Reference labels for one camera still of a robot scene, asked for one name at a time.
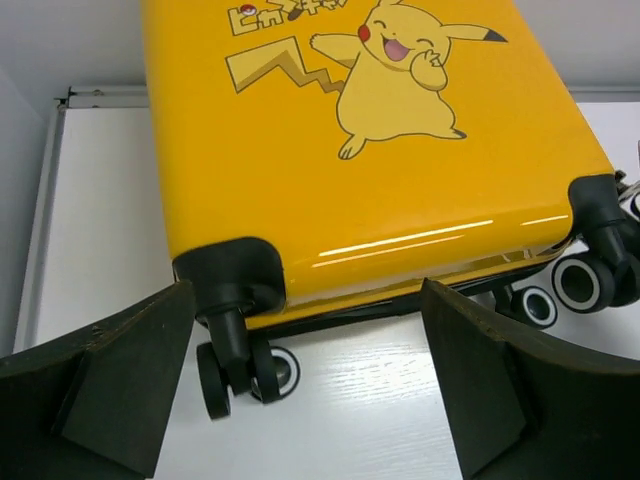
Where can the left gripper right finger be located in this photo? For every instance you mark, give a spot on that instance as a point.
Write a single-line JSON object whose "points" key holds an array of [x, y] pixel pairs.
{"points": [[522, 404]]}

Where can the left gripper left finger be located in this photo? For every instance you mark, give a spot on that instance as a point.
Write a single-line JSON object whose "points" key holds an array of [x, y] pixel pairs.
{"points": [[95, 403]]}

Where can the yellow suitcase with dark lining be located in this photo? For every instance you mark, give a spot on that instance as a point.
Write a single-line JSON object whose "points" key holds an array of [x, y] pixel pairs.
{"points": [[319, 160]]}

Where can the aluminium table frame rail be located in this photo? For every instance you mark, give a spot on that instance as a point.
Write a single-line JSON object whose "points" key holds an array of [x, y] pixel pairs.
{"points": [[76, 97]]}

